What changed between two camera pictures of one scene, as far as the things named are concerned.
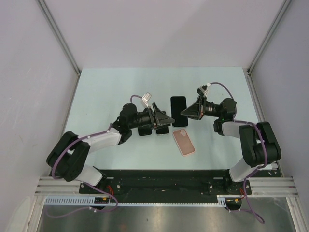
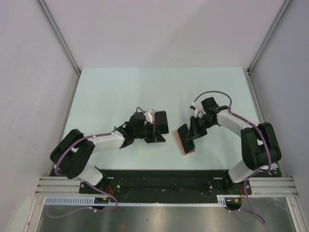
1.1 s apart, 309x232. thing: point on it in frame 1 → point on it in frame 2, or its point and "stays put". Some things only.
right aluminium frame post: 263,45 stays put
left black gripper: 159,119 → 155,136
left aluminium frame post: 60,36 stays put
